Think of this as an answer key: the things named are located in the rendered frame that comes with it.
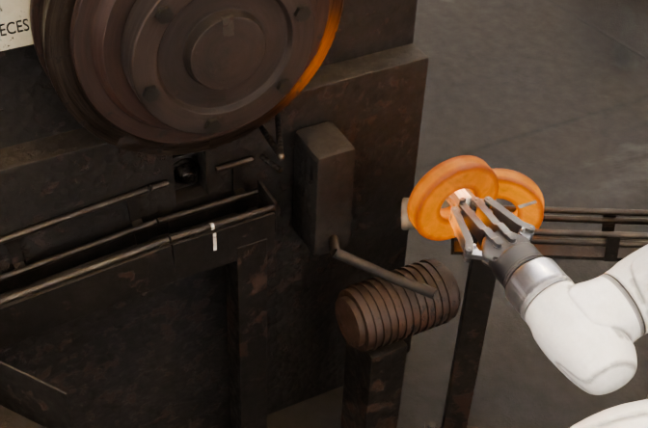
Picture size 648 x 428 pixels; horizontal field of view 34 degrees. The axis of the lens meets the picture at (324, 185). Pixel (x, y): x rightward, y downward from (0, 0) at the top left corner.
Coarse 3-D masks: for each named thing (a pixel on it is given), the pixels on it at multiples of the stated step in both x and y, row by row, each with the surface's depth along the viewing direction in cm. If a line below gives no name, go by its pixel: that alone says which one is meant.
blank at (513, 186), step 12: (504, 180) 181; (516, 180) 181; (528, 180) 183; (504, 192) 182; (516, 192) 182; (528, 192) 181; (540, 192) 184; (516, 204) 184; (528, 204) 183; (540, 204) 183; (528, 216) 185; (540, 216) 184
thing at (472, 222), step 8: (464, 200) 164; (464, 208) 164; (464, 216) 164; (472, 216) 163; (472, 224) 162; (480, 224) 162; (472, 232) 163; (480, 232) 161; (488, 232) 159; (480, 240) 161; (496, 240) 158
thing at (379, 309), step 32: (352, 288) 196; (384, 288) 195; (448, 288) 197; (352, 320) 193; (384, 320) 192; (416, 320) 195; (448, 320) 200; (352, 352) 206; (384, 352) 199; (352, 384) 211; (384, 384) 205; (352, 416) 216; (384, 416) 212
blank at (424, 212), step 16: (448, 160) 165; (464, 160) 165; (480, 160) 167; (432, 176) 164; (448, 176) 163; (464, 176) 165; (480, 176) 167; (496, 176) 168; (416, 192) 165; (432, 192) 164; (448, 192) 165; (480, 192) 169; (496, 192) 171; (416, 208) 166; (432, 208) 166; (448, 208) 173; (416, 224) 167; (432, 224) 169; (448, 224) 171
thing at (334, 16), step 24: (48, 0) 140; (72, 0) 141; (336, 0) 163; (48, 24) 142; (336, 24) 166; (48, 48) 144; (48, 72) 147; (72, 72) 148; (312, 72) 169; (72, 96) 150; (288, 96) 170; (96, 120) 155; (264, 120) 170; (120, 144) 159; (144, 144) 162; (168, 144) 164; (192, 144) 166; (216, 144) 169
